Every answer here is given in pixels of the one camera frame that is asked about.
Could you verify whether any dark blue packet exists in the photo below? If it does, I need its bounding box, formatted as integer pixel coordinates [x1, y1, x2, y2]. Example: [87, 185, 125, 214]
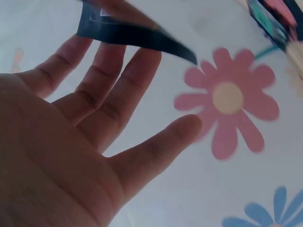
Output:
[76, 0, 198, 66]

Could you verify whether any person's left hand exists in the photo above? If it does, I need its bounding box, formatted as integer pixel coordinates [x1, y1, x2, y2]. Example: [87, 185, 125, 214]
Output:
[0, 35, 203, 227]

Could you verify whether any teal and pink packet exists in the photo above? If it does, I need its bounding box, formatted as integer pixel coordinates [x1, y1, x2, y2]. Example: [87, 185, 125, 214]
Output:
[245, 0, 303, 53]

